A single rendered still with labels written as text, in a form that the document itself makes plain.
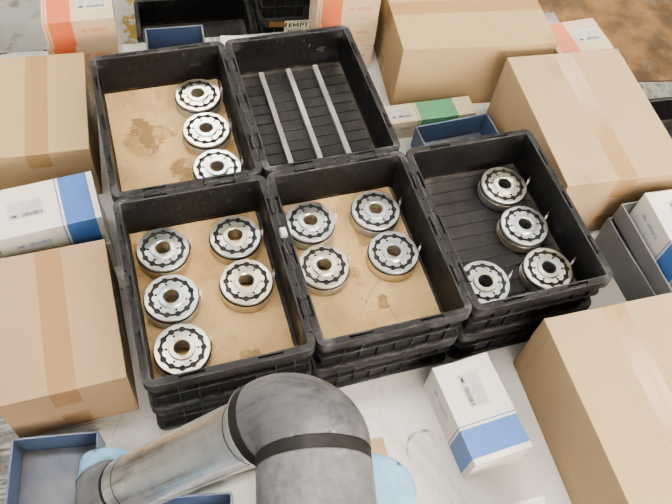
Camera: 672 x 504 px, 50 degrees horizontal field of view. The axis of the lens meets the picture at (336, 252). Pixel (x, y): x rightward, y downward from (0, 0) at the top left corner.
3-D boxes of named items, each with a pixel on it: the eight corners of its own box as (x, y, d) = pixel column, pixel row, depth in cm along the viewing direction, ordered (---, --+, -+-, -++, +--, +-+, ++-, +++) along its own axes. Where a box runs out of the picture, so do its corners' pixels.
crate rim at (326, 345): (472, 318, 133) (475, 312, 131) (317, 354, 127) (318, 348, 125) (401, 156, 153) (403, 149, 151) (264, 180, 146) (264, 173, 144)
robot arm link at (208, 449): (307, 317, 71) (55, 454, 98) (313, 424, 65) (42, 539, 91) (382, 349, 78) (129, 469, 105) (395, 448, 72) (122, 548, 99)
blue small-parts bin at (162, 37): (213, 97, 186) (212, 77, 180) (154, 103, 183) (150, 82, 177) (203, 45, 196) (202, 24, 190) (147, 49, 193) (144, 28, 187)
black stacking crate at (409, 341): (459, 340, 141) (473, 313, 132) (314, 375, 135) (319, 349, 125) (393, 185, 161) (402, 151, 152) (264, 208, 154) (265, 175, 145)
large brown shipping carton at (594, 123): (650, 223, 176) (691, 171, 160) (537, 238, 171) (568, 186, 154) (587, 105, 197) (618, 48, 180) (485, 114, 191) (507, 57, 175)
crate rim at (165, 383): (317, 354, 127) (318, 349, 125) (144, 395, 120) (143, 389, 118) (264, 180, 146) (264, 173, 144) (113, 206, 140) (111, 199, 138)
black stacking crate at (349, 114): (393, 184, 161) (401, 150, 152) (264, 207, 155) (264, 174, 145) (342, 63, 181) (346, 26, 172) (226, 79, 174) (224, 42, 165)
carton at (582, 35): (582, 39, 200) (592, 17, 194) (602, 69, 194) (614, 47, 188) (531, 47, 197) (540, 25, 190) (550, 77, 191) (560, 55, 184)
